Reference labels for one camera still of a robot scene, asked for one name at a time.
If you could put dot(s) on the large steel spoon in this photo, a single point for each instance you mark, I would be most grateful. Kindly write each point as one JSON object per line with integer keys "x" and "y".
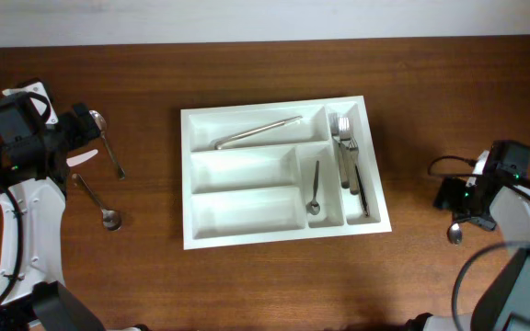
{"x": 103, "y": 127}

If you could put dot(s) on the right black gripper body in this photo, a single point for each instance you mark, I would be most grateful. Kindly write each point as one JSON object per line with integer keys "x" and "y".
{"x": 456, "y": 197}

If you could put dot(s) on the steel fork dark handle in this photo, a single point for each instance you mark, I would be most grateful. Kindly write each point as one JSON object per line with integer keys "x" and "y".
{"x": 354, "y": 149}

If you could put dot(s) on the steel teaspoon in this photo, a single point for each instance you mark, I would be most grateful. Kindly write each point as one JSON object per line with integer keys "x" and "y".
{"x": 313, "y": 207}
{"x": 454, "y": 234}

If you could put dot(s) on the steel tongs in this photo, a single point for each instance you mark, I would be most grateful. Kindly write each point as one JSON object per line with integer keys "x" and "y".
{"x": 219, "y": 145}

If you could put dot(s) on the white plastic knife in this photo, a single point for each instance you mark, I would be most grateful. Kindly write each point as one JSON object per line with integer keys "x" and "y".
{"x": 81, "y": 158}

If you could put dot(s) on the white plastic cutlery tray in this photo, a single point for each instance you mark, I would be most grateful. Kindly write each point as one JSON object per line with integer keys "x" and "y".
{"x": 255, "y": 190}

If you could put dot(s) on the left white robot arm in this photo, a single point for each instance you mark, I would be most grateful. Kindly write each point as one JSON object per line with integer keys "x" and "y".
{"x": 33, "y": 180}

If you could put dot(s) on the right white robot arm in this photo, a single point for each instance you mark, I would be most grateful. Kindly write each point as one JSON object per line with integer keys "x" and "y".
{"x": 505, "y": 305}

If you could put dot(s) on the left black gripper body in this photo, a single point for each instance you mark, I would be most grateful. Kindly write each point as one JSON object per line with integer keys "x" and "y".
{"x": 73, "y": 132}

